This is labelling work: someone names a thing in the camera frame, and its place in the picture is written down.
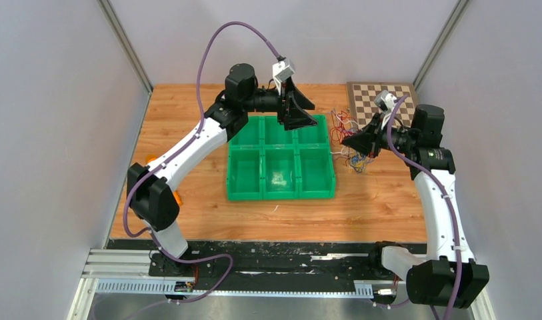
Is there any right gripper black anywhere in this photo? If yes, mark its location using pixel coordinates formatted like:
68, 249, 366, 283
341, 112, 416, 159

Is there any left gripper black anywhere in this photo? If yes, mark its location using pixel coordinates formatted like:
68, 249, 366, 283
243, 77, 319, 132

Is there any multicolour cable bundle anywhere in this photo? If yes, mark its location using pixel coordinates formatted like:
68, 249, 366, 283
330, 108, 377, 175

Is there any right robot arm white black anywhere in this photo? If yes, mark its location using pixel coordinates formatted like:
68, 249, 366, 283
341, 105, 490, 309

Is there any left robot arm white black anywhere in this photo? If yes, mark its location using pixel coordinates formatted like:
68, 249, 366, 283
126, 58, 317, 276

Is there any wooden chessboard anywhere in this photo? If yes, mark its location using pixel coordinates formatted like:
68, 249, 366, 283
345, 81, 419, 131

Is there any green six-compartment tray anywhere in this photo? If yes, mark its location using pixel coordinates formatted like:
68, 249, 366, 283
226, 115, 336, 201

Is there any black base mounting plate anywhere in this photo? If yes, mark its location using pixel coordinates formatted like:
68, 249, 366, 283
107, 238, 431, 293

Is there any orange plastic carrot toy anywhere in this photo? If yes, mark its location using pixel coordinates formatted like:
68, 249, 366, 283
145, 155, 183, 206

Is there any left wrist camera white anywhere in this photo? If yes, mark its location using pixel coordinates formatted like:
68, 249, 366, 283
272, 58, 295, 87

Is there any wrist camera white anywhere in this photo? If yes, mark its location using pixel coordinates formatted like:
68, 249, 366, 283
272, 58, 295, 87
374, 90, 398, 115

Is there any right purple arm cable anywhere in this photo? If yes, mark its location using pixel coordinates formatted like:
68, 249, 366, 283
385, 95, 463, 320

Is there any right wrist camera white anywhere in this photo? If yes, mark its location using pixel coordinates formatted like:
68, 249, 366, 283
374, 90, 398, 115

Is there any slotted grey cable duct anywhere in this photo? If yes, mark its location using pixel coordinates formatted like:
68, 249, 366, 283
93, 278, 374, 299

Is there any aluminium frame rail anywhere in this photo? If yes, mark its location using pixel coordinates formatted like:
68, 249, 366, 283
81, 249, 151, 279

